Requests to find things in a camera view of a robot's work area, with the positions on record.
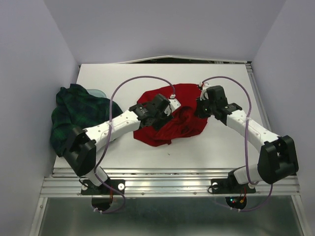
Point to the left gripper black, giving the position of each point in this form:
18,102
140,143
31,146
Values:
164,119

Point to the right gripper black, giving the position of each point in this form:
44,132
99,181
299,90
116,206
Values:
199,111

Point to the red pleated skirt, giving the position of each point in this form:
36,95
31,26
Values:
184,124

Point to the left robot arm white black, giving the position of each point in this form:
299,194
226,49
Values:
82,145

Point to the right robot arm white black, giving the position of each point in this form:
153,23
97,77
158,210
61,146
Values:
277,154

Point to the green plaid skirt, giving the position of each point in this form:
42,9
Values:
75,108

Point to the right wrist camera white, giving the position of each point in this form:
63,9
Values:
203,86

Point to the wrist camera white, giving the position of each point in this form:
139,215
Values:
172,106
203,86

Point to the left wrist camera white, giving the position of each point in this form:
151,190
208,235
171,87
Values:
172,106

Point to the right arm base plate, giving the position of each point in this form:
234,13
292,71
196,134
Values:
224,186

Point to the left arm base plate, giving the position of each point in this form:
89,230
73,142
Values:
88,188

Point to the aluminium frame rail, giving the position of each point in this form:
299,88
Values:
166,192

